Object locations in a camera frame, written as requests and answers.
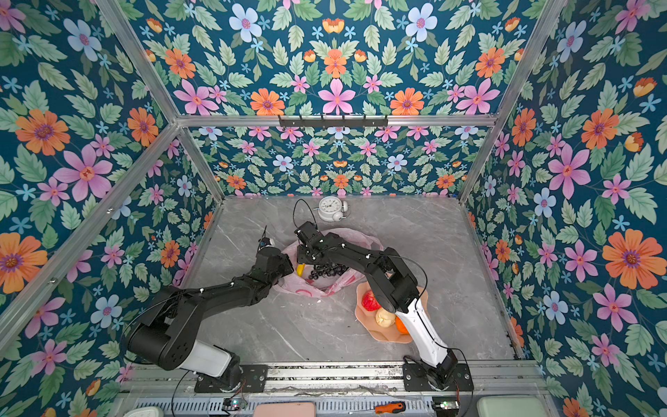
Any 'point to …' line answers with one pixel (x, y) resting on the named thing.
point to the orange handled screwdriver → (391, 407)
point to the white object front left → (146, 412)
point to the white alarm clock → (332, 208)
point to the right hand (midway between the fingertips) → (302, 255)
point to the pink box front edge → (285, 409)
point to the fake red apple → (369, 301)
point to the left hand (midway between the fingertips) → (293, 252)
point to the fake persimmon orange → (400, 326)
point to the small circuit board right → (445, 404)
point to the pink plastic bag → (326, 286)
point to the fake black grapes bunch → (327, 269)
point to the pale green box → (511, 406)
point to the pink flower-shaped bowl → (366, 319)
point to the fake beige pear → (385, 318)
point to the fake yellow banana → (300, 269)
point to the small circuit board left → (234, 403)
